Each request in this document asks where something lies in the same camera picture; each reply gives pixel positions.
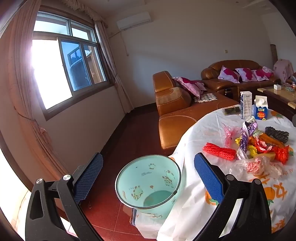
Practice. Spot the sliding glass window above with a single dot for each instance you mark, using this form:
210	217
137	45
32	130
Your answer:
76	69

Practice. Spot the yellow sponge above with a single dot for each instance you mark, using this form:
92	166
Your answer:
268	157

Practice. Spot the clear red-print plastic bag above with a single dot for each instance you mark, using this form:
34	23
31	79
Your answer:
253	166

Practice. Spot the white wall air conditioner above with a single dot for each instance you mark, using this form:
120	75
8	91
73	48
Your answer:
134	20

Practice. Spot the rolled bamboo mat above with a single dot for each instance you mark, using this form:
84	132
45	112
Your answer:
273	55

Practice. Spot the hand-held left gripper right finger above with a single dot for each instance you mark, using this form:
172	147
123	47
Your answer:
208	176

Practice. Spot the red plastic bag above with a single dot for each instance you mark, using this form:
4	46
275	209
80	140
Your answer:
282	154

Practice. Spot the curtain valance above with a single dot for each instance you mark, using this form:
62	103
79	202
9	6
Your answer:
85	11

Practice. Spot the dark snack packet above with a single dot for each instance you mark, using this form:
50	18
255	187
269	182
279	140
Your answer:
231	110

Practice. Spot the small white box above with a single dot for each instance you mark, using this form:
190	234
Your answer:
277	87

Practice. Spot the yellow foil wrapper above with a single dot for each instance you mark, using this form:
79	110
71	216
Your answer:
253	151

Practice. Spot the orange blue snack wrapper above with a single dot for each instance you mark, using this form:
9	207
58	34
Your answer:
270	140

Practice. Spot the checkered cloth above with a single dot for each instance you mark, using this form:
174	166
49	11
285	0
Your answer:
205	97

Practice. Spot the purple foil wrapper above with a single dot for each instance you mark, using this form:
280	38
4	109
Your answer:
245	136

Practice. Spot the tall white blue carton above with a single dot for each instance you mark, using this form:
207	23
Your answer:
245	104

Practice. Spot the blue white gable carton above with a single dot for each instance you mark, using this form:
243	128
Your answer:
260	112

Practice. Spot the pink plastic bag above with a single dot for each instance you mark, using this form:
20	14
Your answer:
231	133

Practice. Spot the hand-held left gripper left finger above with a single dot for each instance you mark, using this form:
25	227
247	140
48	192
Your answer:
89	178

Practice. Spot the pink floral garment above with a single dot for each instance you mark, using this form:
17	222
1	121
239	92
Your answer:
283	69

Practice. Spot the brown leather chaise lounge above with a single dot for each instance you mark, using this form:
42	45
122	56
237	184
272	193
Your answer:
175	115

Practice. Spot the dark wooden coffee table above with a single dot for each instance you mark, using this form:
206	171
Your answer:
279	97

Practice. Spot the red white foil wrapper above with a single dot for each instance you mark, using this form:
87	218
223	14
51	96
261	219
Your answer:
261	146

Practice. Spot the large beige curtain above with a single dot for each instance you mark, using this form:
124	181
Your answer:
23	58

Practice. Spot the mint green cartoon bin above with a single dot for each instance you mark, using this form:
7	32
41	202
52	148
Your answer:
138	180

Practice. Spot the pink floral pillow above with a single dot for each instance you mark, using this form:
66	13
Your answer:
260	74
188	87
229	74
245	74

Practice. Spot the narrow beige curtain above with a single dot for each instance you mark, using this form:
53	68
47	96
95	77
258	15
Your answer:
108	58

